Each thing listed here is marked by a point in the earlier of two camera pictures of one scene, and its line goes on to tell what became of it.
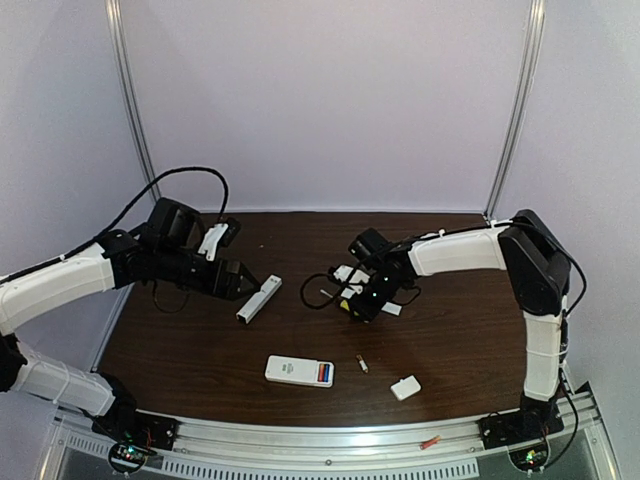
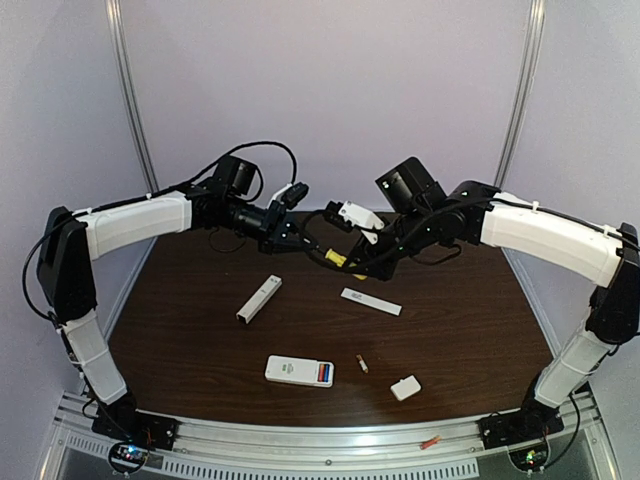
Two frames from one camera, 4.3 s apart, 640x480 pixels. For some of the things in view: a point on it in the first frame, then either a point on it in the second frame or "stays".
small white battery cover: [406, 387] stays
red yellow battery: [429, 442] stays
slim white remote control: [256, 301] stays
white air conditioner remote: [304, 371] stays
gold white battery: [362, 363] stays
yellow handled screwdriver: [343, 303] to [339, 259]
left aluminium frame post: [126, 83] stays
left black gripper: [226, 278] to [275, 226]
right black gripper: [364, 304] to [379, 253]
